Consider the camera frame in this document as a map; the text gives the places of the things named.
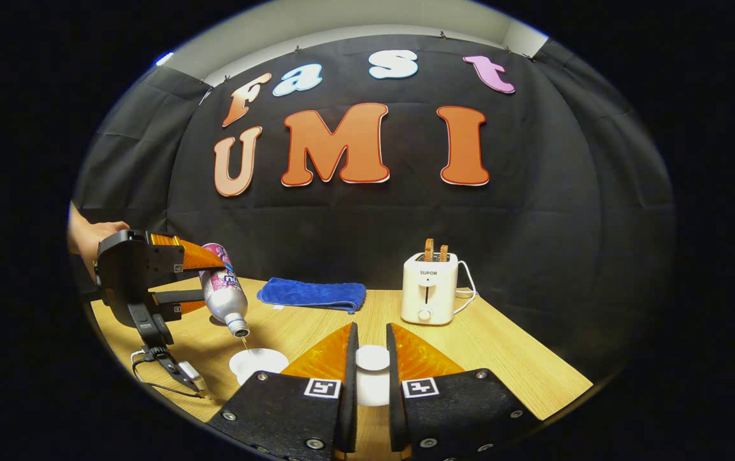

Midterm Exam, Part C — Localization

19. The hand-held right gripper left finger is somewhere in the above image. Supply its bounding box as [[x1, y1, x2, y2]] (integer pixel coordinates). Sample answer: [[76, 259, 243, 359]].
[[207, 322, 359, 461]]

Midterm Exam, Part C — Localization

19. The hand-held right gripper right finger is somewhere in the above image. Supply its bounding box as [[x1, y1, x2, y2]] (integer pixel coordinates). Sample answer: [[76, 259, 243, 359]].
[[385, 322, 544, 461]]

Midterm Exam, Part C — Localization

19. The silver water bottle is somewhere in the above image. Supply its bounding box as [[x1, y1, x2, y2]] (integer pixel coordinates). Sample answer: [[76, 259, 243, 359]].
[[199, 243, 251, 339]]

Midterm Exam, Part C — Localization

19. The white teacup lid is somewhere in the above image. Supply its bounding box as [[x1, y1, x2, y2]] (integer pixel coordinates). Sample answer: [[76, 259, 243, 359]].
[[355, 344, 392, 407]]

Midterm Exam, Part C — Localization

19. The white teacup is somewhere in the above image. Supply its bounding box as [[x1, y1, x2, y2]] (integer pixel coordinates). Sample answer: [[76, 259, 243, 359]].
[[229, 348, 289, 386]]

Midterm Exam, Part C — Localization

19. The blue folded towel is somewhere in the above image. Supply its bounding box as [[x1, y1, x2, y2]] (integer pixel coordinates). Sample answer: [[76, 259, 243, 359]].
[[257, 277, 367, 314]]

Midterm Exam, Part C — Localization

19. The white toaster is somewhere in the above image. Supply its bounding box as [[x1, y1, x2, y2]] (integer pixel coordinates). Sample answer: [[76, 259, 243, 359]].
[[401, 252, 459, 325]]

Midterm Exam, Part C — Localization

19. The black backdrop cloth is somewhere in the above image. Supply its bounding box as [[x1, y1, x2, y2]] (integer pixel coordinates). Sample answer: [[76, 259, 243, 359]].
[[73, 35, 675, 378]]

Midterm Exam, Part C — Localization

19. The white toaster cable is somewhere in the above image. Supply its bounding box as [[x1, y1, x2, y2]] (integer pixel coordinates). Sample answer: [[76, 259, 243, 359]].
[[454, 260, 478, 314]]

